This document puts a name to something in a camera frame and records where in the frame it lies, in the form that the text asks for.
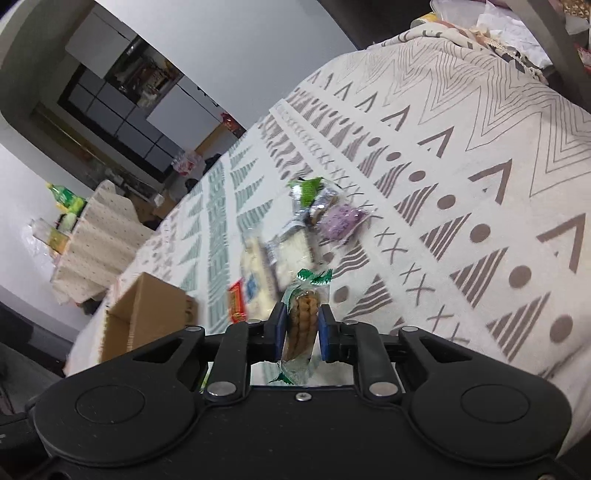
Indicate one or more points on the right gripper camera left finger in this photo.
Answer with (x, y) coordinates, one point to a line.
(242, 345)

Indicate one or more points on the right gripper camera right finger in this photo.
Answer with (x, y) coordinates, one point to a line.
(361, 346)

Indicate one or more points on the red snack packet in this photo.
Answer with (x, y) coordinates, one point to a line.
(236, 303)

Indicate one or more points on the green biscuit packet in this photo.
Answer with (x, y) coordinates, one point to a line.
(303, 298)

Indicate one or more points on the blueberry cake package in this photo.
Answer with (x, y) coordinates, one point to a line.
(258, 286)

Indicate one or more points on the white rice cake packet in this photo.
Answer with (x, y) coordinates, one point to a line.
(290, 251)

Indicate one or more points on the green silver snack packet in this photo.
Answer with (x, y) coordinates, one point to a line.
(312, 198)

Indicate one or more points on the brown cardboard box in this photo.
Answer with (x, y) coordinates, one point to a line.
(149, 310)

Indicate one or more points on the purple snack packet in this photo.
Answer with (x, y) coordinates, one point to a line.
(340, 221)

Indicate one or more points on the table with dotted cloth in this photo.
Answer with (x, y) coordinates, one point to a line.
(103, 243)

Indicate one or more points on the pack of water bottles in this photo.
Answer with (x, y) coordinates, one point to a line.
(185, 162)

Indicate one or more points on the patterned bed sheet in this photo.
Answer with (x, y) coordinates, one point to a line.
(475, 178)

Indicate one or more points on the green bottle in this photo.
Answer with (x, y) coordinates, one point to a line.
(67, 201)

